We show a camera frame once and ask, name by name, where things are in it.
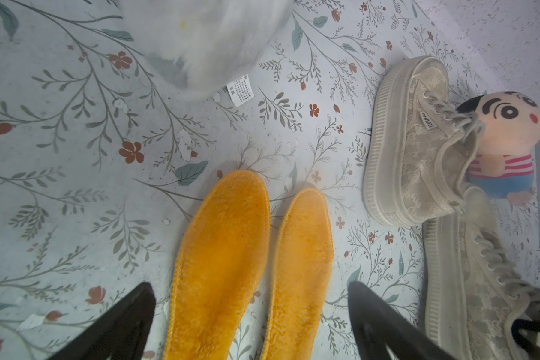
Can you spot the doll plush striped shirt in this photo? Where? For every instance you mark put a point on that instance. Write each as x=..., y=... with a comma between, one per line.
x=504, y=166

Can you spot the yellow insole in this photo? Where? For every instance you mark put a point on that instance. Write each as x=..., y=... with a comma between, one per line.
x=218, y=268
x=302, y=267

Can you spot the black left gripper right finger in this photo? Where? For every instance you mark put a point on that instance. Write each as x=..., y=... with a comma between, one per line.
x=380, y=331

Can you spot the beige lace sneaker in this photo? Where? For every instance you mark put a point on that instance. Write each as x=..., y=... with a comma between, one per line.
x=420, y=146
x=474, y=294

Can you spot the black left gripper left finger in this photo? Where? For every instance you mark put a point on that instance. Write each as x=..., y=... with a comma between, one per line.
x=120, y=333

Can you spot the white fluffy plush dog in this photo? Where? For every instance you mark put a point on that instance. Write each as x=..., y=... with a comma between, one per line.
x=201, y=46

